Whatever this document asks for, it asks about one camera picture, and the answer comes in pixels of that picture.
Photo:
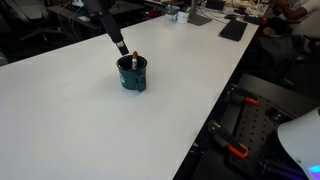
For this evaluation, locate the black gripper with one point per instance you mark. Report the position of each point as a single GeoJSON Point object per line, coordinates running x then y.
{"type": "Point", "coordinates": [98, 6]}

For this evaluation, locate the red and white marker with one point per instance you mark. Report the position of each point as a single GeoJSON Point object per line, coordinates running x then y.
{"type": "Point", "coordinates": [134, 61]}

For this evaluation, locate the dark green mug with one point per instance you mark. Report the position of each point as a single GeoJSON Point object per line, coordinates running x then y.
{"type": "Point", "coordinates": [131, 80]}

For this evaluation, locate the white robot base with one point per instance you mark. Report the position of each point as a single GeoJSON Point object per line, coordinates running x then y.
{"type": "Point", "coordinates": [300, 140]}

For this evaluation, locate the person forearm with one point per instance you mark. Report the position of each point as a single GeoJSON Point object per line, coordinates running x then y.
{"type": "Point", "coordinates": [296, 10]}

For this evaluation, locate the red object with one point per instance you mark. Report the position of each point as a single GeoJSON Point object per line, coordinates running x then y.
{"type": "Point", "coordinates": [154, 13]}

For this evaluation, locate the green and white mug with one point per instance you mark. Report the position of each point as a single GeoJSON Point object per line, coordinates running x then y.
{"type": "Point", "coordinates": [170, 12]}

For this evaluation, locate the grey monitor stand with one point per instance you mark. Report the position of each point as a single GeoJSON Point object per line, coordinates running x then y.
{"type": "Point", "coordinates": [198, 18]}

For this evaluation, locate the grey office chair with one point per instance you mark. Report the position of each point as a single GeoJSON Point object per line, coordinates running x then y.
{"type": "Point", "coordinates": [28, 13]}

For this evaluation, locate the black box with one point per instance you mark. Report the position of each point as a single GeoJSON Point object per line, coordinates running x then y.
{"type": "Point", "coordinates": [215, 4]}

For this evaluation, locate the black computer mouse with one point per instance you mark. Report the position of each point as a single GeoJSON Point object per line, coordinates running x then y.
{"type": "Point", "coordinates": [230, 16]}

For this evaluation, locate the black flat pad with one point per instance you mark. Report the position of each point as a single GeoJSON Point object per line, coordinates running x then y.
{"type": "Point", "coordinates": [233, 30]}

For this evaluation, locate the black case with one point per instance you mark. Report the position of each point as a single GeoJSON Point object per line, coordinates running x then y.
{"type": "Point", "coordinates": [253, 19]}

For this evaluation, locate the black orange clamp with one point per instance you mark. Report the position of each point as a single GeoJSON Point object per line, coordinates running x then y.
{"type": "Point", "coordinates": [241, 96]}
{"type": "Point", "coordinates": [230, 141]}

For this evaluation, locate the dark office chair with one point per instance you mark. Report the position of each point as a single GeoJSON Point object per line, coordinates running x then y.
{"type": "Point", "coordinates": [283, 46]}

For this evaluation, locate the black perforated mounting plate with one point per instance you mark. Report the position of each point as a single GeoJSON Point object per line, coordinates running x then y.
{"type": "Point", "coordinates": [256, 133]}

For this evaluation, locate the black connector block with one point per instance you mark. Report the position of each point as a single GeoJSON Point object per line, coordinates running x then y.
{"type": "Point", "coordinates": [278, 115]}

